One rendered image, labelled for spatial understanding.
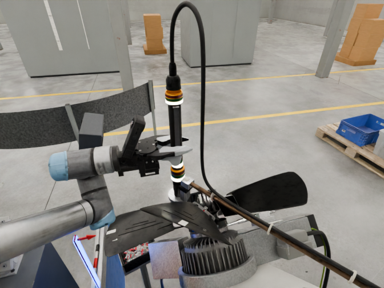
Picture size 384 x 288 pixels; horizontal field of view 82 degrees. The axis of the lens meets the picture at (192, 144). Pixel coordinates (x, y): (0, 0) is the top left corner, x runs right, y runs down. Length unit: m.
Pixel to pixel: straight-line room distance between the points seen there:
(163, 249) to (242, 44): 6.74
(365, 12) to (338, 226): 7.11
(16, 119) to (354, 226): 3.35
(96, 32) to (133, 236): 6.14
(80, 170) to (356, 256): 2.31
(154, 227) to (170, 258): 0.17
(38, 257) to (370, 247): 2.46
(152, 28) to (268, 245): 8.24
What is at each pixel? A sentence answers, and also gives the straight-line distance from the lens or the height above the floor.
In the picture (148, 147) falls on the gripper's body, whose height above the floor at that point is 1.51.
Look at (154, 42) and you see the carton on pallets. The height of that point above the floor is 0.41.
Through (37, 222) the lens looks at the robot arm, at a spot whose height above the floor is 1.43.
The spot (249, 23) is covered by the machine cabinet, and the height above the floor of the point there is 1.13.
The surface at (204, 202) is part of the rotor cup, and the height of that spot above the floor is 1.24.
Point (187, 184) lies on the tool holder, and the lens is 0.66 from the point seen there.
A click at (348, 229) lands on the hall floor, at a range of 2.68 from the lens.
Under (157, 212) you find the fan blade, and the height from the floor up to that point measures 1.42.
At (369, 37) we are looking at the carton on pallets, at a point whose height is 0.80.
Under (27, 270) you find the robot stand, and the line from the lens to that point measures 1.12.
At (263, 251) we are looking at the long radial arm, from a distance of 0.90.
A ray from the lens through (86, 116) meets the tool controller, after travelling 1.44.
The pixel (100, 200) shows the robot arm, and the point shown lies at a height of 1.35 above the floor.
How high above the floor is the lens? 1.85
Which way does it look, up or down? 34 degrees down
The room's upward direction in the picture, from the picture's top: straight up
